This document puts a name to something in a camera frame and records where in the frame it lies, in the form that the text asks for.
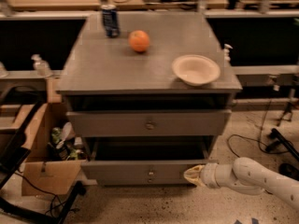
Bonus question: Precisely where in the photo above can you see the black floor cable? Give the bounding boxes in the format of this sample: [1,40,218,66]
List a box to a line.
[226,100,293,159]

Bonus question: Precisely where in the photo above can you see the blue soda can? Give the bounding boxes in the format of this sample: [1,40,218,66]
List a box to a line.
[101,4,121,38]

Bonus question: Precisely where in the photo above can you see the orange fruit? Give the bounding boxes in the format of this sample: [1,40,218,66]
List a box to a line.
[128,30,150,52]

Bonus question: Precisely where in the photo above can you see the black stand left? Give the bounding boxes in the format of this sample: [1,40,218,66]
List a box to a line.
[0,100,87,224]

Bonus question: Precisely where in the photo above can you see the black chair base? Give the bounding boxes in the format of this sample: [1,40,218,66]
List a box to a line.
[264,127,299,182]

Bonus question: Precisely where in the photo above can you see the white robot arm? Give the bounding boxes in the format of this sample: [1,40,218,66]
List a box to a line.
[184,157,299,210]

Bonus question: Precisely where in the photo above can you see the white paper bowl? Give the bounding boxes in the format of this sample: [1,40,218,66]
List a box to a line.
[172,55,221,86]

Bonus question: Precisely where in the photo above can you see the clear sanitizer bottle left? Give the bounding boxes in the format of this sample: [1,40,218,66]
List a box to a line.
[31,54,52,77]

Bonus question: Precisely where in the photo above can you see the grey top drawer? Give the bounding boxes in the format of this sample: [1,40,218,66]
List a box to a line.
[66,109,231,137]

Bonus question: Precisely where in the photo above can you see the grey drawer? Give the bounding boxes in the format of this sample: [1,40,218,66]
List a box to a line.
[66,109,231,137]
[81,141,210,186]

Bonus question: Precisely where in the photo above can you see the black tripod stand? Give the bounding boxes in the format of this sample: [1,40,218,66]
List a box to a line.
[277,76,298,127]

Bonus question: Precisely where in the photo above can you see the cardboard box with trash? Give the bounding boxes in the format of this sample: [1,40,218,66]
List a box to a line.
[22,103,82,195]

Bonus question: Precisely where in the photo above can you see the grey drawer cabinet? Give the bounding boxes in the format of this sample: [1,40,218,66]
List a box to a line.
[55,10,243,161]

